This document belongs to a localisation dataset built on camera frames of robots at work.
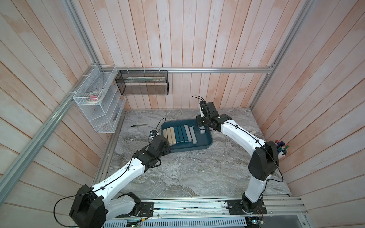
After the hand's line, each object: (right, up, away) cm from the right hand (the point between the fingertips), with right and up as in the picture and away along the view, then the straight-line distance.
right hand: (198, 118), depth 90 cm
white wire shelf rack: (-54, +1, -13) cm, 56 cm away
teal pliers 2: (-8, -11, +11) cm, 18 cm away
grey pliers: (-2, -12, +11) cm, 16 cm away
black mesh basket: (-39, +27, +13) cm, 50 cm away
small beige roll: (+42, -10, +12) cm, 45 cm away
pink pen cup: (+48, -19, -8) cm, 52 cm away
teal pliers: (-14, -12, +11) cm, 21 cm away
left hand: (-21, -18, -7) cm, 28 cm away
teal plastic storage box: (+5, -15, +7) cm, 18 cm away
